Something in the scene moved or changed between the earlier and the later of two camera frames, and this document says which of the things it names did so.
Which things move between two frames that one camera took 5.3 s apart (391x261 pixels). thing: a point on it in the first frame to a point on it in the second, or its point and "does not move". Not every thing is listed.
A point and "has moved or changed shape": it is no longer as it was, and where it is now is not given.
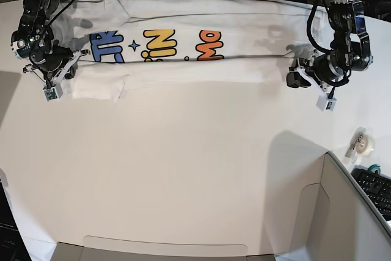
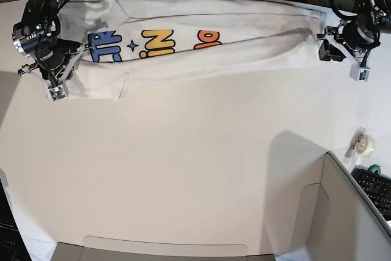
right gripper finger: x=295 y=80 to x=327 y=52
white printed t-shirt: x=192 y=36 has moved or changed shape
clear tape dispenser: x=360 y=145 does not move
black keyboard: x=377 y=186 does not move
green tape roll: x=375 y=167 does not move
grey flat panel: x=9 y=81 does not move
